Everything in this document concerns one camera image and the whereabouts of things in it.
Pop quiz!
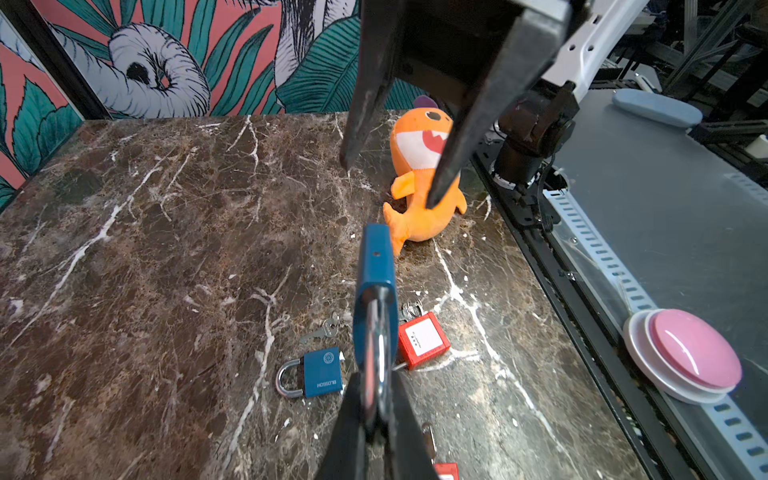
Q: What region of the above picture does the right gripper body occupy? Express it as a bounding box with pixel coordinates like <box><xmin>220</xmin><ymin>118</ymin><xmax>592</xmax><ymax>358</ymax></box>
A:
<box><xmin>383</xmin><ymin>0</ymin><xmax>577</xmax><ymax>106</ymax></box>

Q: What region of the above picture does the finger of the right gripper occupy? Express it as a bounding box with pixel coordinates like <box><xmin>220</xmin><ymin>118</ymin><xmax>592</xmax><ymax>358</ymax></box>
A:
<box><xmin>426</xmin><ymin>5</ymin><xmax>570</xmax><ymax>209</ymax></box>
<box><xmin>340</xmin><ymin>1</ymin><xmax>405</xmax><ymax>170</ymax></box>

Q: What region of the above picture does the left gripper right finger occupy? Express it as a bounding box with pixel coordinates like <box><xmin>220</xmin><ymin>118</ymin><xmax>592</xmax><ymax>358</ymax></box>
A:
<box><xmin>384</xmin><ymin>374</ymin><xmax>439</xmax><ymax>480</ymax></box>

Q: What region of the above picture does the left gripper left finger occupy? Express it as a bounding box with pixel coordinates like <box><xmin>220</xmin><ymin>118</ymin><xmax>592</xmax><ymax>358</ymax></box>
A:
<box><xmin>315</xmin><ymin>373</ymin><xmax>367</xmax><ymax>480</ymax></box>

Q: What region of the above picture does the red padlock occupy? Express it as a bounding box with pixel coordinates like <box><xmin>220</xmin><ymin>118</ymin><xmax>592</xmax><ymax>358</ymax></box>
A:
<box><xmin>421</xmin><ymin>422</ymin><xmax>460</xmax><ymax>480</ymax></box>
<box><xmin>394</xmin><ymin>312</ymin><xmax>451</xmax><ymax>370</ymax></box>

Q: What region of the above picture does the blue padlock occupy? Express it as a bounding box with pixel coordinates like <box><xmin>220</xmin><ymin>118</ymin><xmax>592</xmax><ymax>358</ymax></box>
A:
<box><xmin>274</xmin><ymin>347</ymin><xmax>344</xmax><ymax>399</ymax></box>
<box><xmin>353</xmin><ymin>224</ymin><xmax>398</xmax><ymax>434</ymax></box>

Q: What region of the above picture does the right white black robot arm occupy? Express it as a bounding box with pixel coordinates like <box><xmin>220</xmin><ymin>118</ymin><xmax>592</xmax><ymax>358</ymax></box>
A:
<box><xmin>340</xmin><ymin>1</ymin><xmax>644</xmax><ymax>207</ymax></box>

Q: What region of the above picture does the small silver key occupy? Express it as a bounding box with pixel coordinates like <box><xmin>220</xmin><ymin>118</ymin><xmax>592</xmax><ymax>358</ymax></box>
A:
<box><xmin>300</xmin><ymin>313</ymin><xmax>340</xmax><ymax>344</ymax></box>

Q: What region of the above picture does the orange shark plush toy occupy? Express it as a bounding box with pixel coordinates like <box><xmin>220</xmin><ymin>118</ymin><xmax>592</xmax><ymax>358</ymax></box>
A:
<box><xmin>383</xmin><ymin>107</ymin><xmax>468</xmax><ymax>256</ymax></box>

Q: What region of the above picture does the grey oval pad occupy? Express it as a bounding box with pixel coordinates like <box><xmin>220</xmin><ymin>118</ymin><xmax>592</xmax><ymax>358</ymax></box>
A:
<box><xmin>612</xmin><ymin>89</ymin><xmax>703</xmax><ymax>129</ymax></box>

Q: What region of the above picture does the pink push button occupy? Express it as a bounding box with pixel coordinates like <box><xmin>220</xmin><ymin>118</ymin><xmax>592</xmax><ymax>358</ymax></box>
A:
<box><xmin>623</xmin><ymin>309</ymin><xmax>743</xmax><ymax>405</ymax></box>

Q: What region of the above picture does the white vented strip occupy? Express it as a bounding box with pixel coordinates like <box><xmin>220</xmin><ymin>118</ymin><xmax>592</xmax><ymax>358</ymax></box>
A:
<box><xmin>544</xmin><ymin>190</ymin><xmax>767</xmax><ymax>479</ymax></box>

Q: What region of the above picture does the black front mounting rail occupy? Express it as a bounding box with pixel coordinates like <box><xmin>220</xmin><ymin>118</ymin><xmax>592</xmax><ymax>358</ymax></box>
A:
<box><xmin>471</xmin><ymin>139</ymin><xmax>715</xmax><ymax>479</ymax></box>

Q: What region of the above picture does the right black frame post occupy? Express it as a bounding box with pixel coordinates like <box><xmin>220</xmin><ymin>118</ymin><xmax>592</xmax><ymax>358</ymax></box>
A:
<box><xmin>1</xmin><ymin>0</ymin><xmax>112</xmax><ymax>120</ymax></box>

